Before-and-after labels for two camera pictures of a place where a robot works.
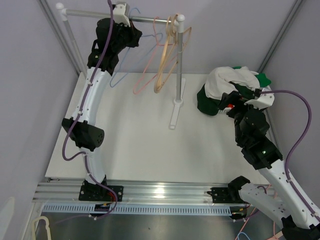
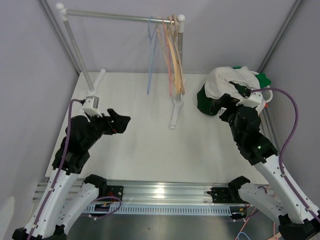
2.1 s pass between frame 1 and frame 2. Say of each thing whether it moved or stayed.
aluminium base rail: stayed
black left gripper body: moved
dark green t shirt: stayed
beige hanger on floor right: stayed
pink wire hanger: moved
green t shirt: stayed
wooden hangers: moved
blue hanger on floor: stayed
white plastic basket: moved
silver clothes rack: stayed
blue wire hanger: moved
